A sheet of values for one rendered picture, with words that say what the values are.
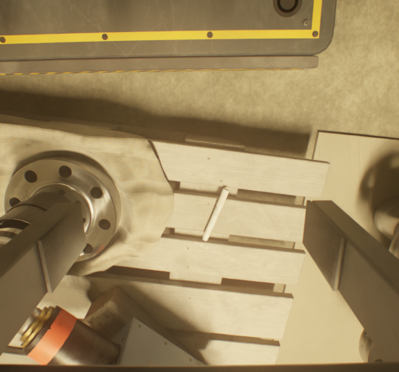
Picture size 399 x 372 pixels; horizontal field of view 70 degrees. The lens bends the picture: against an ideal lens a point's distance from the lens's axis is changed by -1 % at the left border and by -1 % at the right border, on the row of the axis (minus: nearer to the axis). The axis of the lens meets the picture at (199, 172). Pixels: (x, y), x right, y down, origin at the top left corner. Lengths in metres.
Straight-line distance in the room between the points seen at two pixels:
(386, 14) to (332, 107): 0.26
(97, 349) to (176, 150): 0.45
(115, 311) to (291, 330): 0.63
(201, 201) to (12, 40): 0.48
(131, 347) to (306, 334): 0.66
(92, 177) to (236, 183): 0.33
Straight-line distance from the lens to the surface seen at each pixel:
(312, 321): 1.16
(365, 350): 0.95
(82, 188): 0.69
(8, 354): 1.13
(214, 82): 0.80
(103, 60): 0.50
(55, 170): 0.70
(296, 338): 1.20
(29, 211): 0.60
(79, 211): 0.17
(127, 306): 0.85
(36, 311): 0.73
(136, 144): 0.66
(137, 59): 0.49
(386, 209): 0.97
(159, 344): 0.81
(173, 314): 0.90
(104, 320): 0.82
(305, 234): 0.17
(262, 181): 0.70
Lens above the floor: 0.80
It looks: 73 degrees down
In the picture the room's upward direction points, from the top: 179 degrees counter-clockwise
